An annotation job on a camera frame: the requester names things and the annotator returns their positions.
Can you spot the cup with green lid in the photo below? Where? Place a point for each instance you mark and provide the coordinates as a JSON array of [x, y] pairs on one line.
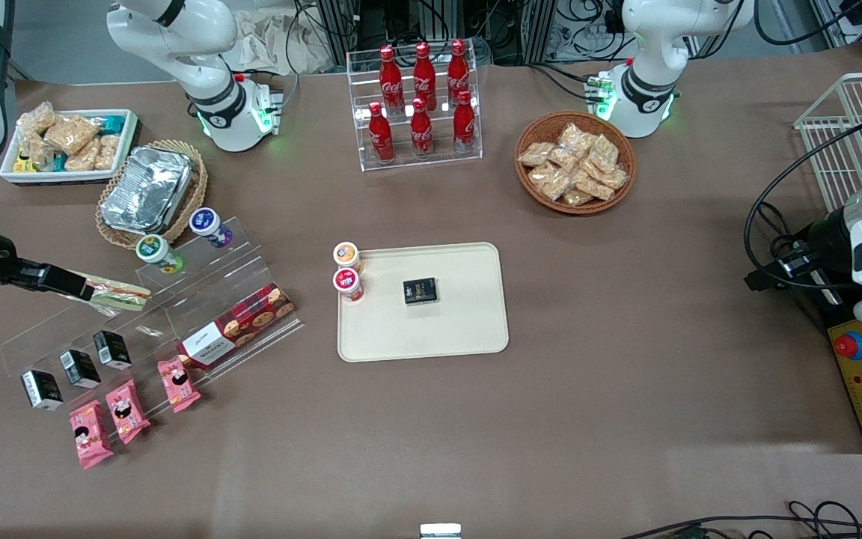
[[153, 248]]

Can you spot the triangle sandwich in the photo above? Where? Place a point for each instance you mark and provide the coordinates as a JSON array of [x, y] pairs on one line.
[[120, 293]]

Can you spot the beige snack bag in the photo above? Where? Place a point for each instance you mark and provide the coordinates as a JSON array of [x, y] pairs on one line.
[[613, 178], [594, 185], [83, 157], [603, 152], [551, 181], [578, 198], [107, 152], [536, 153], [575, 138], [70, 133], [564, 159], [38, 118], [36, 150]]

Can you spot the clear acrylic bottle rack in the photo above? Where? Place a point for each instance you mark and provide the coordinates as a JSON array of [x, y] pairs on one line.
[[431, 163]]

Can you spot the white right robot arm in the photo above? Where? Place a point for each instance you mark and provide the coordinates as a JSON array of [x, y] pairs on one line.
[[199, 71]]

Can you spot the aluminium frame rack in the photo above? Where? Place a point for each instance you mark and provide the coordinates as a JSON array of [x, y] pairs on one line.
[[337, 30]]

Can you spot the red cola bottle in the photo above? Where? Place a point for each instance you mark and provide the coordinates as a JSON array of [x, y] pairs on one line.
[[465, 123], [459, 66], [424, 67], [390, 71], [421, 129], [380, 135]]

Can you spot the red cookie box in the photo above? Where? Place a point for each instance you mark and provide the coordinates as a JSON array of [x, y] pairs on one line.
[[244, 322]]

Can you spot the round brown wicker basket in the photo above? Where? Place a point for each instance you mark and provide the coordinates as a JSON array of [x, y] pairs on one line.
[[577, 209]]

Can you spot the teal snack packet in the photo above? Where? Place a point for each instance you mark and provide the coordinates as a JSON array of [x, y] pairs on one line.
[[59, 163], [111, 123]]

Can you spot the purple lid cup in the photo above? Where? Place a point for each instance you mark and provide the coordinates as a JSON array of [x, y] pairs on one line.
[[205, 221]]

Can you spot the stack of foil trays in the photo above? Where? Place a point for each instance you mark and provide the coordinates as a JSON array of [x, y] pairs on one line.
[[147, 191]]

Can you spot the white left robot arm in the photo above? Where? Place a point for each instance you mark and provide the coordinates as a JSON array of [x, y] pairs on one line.
[[652, 45]]

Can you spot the beige plastic tray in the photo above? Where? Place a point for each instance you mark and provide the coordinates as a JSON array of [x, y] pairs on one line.
[[438, 337]]

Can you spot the small black box white label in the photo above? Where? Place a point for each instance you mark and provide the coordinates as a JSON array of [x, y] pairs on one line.
[[42, 389], [112, 349], [81, 368]]

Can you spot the crumpled beige cloth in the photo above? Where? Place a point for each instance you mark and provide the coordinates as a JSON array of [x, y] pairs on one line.
[[274, 41]]

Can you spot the cup with red lid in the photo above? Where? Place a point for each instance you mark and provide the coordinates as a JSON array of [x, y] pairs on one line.
[[346, 281]]

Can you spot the cup with orange lid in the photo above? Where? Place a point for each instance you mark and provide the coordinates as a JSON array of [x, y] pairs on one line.
[[346, 253]]

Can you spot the white rectangular bin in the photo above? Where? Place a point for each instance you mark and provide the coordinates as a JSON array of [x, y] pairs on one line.
[[64, 177]]

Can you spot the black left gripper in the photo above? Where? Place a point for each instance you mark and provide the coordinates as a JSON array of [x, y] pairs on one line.
[[822, 232]]

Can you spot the pink snack packet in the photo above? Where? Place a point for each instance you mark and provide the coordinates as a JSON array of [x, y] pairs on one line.
[[128, 412], [179, 385], [90, 438]]

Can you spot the yellow snack packet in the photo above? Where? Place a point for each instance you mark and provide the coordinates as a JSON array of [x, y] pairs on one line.
[[23, 165]]

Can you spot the clear acrylic stepped shelf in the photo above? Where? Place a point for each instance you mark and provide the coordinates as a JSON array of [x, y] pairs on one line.
[[199, 284]]

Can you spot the small black box gold print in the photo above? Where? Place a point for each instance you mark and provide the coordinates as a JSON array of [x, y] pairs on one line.
[[420, 292]]

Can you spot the oval light wicker basket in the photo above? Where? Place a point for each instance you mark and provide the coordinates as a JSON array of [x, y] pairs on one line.
[[197, 191]]

